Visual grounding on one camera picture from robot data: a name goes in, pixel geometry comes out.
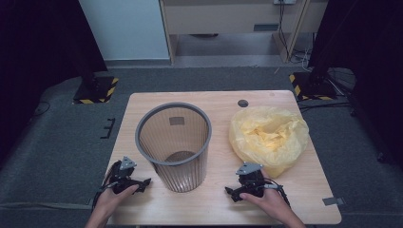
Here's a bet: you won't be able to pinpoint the right hand-held gripper cable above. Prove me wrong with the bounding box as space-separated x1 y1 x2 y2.
263 178 291 207

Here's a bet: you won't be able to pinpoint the thick black floor cables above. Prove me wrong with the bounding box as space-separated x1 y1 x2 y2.
297 101 353 114

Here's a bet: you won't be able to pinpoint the light wooden desk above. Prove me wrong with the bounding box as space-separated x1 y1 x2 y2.
159 0 329 65

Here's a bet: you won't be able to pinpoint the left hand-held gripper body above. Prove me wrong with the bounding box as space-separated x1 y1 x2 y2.
106 155 141 195

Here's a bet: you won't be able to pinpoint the hand-held gripper cable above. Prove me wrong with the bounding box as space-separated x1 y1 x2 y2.
90 161 123 212
263 178 291 207

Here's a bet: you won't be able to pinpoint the black yellow striped stand base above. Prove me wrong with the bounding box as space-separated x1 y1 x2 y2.
288 71 337 102
72 75 120 105

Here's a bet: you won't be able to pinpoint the left hand-held gripper cable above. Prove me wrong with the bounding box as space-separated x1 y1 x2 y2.
90 161 123 212

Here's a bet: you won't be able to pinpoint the yellow plastic bag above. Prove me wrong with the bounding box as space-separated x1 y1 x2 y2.
228 105 310 179

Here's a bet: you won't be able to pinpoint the grey tape strip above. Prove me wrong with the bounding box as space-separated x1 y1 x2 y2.
322 197 346 206

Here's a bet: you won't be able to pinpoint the person's left hand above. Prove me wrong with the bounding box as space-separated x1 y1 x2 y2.
93 184 141 222

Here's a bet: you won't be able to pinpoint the person's right hand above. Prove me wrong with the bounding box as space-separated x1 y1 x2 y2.
240 186 297 222

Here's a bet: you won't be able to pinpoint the white panel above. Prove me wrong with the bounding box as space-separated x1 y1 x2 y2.
78 0 170 61

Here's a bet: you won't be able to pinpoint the thin black floor cable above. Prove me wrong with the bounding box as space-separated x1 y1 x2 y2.
32 101 51 117

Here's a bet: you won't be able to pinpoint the black hanging cables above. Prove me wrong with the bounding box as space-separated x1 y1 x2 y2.
277 3 292 60

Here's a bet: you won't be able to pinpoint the black curtain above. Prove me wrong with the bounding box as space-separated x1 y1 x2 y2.
0 0 108 160
308 0 403 165

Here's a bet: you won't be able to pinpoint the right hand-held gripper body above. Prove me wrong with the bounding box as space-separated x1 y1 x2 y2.
235 161 267 199

